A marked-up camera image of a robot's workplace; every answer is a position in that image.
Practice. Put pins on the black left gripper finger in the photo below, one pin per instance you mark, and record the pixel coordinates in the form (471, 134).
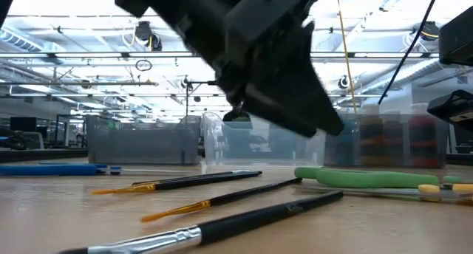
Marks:
(292, 95)

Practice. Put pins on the ochre brown paint bottle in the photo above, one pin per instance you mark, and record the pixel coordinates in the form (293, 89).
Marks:
(371, 143)

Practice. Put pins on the black computer monitor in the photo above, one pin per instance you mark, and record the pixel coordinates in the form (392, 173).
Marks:
(23, 124)

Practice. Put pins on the dark grey plastic bin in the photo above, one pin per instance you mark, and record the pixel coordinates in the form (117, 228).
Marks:
(140, 143)
(441, 150)

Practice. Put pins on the clear plastic bin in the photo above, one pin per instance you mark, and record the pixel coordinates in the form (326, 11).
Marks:
(229, 150)

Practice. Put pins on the black paintbrush gold ferrule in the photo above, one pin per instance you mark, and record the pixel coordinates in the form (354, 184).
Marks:
(251, 191)
(184, 178)
(184, 184)

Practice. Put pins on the small potted plant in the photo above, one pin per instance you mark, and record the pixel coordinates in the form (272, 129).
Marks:
(236, 117)

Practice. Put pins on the blue paint bottle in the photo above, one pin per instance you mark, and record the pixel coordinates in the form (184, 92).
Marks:
(345, 147)

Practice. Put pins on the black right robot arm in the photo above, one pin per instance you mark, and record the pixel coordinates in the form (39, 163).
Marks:
(458, 36)

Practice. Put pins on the black paintbrush silver ferrule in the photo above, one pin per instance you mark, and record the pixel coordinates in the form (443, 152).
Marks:
(258, 219)

